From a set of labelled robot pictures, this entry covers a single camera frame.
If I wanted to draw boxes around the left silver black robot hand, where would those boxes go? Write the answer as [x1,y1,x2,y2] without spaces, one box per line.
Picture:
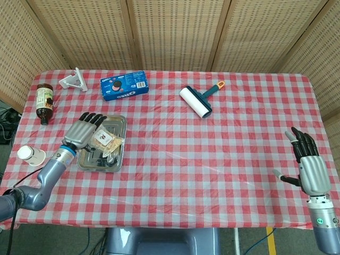
[63,112,108,153]

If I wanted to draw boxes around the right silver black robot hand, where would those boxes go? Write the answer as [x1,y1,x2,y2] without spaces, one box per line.
[272,126,333,197]

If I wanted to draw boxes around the clear snack bag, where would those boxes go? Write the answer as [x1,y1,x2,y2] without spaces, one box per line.
[89,128,126,158]

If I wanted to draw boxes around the stainless steel rectangular tray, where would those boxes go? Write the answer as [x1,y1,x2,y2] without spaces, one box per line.
[76,114,128,174]

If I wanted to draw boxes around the brown sauce bottle with label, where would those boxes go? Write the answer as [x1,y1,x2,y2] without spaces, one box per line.
[36,83,54,126]

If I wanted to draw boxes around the white paper cup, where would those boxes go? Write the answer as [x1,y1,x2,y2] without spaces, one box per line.
[16,144,47,167]

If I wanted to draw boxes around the blue Oreo cookie box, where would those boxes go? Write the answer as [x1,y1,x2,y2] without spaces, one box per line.
[100,70,149,102]

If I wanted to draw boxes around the yellow floor tape strip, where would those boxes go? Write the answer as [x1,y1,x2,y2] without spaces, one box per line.
[265,227,277,255]

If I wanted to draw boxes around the red white checkered tablecloth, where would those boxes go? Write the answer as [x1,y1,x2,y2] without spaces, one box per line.
[0,69,340,231]

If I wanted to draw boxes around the grey robot torso base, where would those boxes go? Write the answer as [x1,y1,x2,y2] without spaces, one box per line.
[105,227,222,255]

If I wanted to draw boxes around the white plastic bracket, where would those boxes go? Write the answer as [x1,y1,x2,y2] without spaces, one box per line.
[58,67,88,92]

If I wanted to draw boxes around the black cables on floor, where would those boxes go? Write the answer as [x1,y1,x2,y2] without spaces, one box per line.
[0,106,22,146]

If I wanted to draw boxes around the blue cable on floor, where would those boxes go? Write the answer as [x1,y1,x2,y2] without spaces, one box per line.
[245,233,269,254]

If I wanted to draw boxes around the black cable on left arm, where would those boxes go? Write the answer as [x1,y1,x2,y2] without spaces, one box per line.
[2,169,43,255]

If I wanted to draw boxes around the white lint roller teal handle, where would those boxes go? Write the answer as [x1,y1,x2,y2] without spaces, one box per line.
[179,80,226,120]

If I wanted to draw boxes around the woven folding screen wooden frame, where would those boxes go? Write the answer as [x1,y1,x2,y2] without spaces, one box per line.
[0,0,340,139]

